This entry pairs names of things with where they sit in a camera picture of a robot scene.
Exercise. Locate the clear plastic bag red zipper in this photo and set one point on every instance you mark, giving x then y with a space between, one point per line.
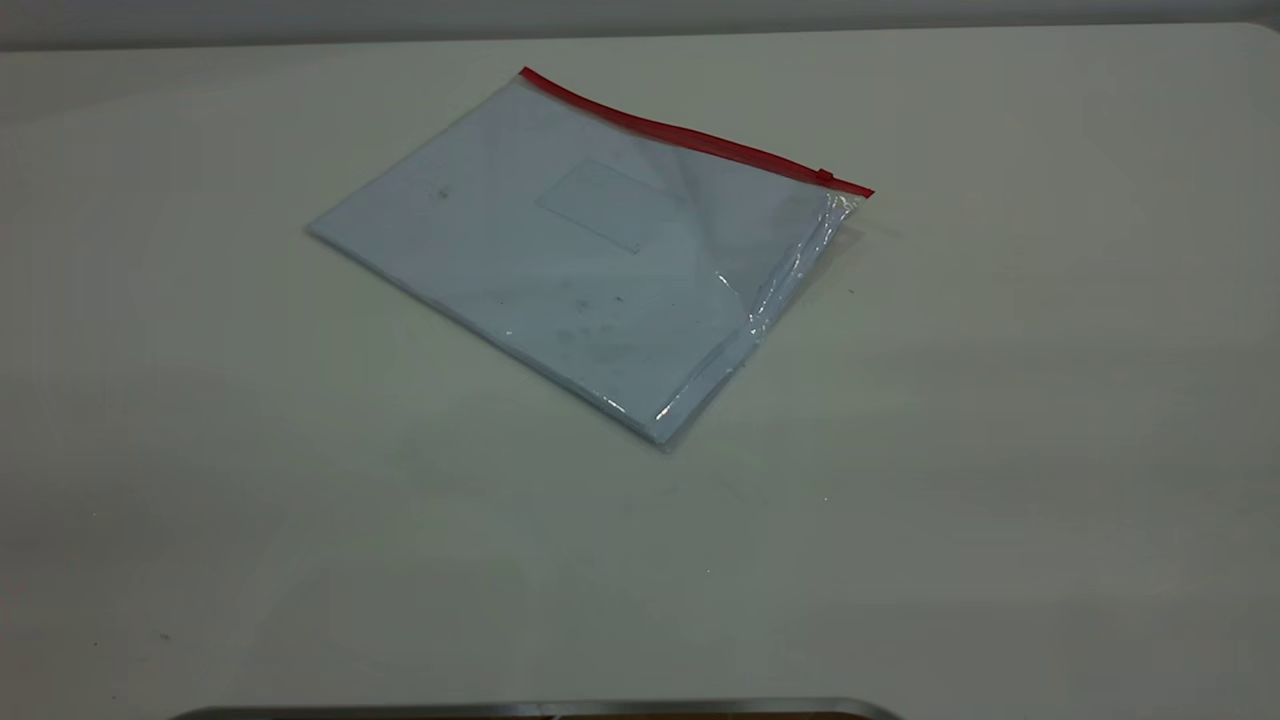
600 130

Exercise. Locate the silver metal rim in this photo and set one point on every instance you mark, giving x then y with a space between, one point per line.
540 709

